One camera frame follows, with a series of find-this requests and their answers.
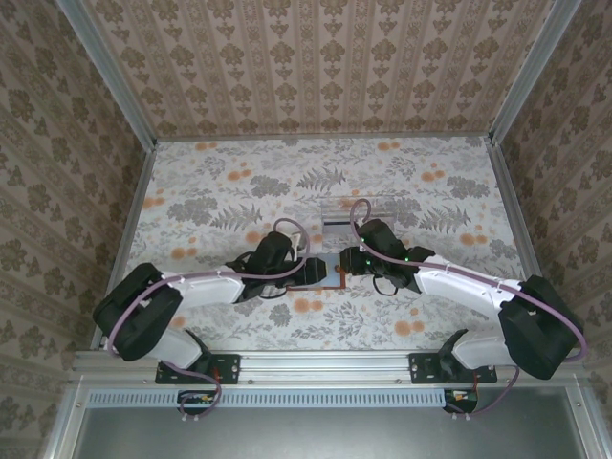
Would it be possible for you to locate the grey metal sheet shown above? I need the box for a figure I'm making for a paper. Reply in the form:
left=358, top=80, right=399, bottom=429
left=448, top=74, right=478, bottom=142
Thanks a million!
left=71, top=405, right=590, bottom=459

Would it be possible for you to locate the aluminium frame rail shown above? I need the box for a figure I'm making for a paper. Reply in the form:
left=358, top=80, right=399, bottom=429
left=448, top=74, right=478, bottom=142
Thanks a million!
left=488, top=139, right=539, bottom=283
left=571, top=382, right=611, bottom=459
left=41, top=382, right=92, bottom=459
left=109, top=141, right=159, bottom=269

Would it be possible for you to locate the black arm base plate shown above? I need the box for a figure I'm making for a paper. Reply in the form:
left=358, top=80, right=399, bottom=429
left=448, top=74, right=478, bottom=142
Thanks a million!
left=155, top=352, right=241, bottom=385
left=409, top=352, right=498, bottom=385

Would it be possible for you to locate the aluminium mounting rail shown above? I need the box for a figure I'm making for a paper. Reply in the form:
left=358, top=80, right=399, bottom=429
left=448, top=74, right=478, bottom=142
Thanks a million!
left=71, top=347, right=588, bottom=387

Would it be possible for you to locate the brown leather card holder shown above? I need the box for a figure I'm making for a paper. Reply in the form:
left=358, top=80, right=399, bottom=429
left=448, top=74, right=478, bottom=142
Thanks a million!
left=285, top=256, right=349, bottom=295

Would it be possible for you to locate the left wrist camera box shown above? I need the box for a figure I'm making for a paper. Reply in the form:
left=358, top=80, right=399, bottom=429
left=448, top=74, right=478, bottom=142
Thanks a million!
left=289, top=231, right=308, bottom=262

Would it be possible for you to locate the aluminium frame post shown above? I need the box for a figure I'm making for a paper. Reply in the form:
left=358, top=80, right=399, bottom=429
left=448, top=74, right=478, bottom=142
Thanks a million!
left=51, top=0, right=159, bottom=150
left=488, top=0, right=585, bottom=147

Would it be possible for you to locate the clear acrylic organizer box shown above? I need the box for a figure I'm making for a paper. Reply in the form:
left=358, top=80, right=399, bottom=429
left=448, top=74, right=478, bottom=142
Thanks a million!
left=318, top=196, right=398, bottom=253

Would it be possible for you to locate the white slotted cable duct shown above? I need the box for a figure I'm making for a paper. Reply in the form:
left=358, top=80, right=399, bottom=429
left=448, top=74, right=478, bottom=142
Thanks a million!
left=88, top=387, right=479, bottom=410

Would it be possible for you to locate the black cable connector opening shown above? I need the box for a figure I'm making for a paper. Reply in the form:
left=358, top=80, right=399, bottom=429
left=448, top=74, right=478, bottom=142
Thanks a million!
left=443, top=387, right=480, bottom=415

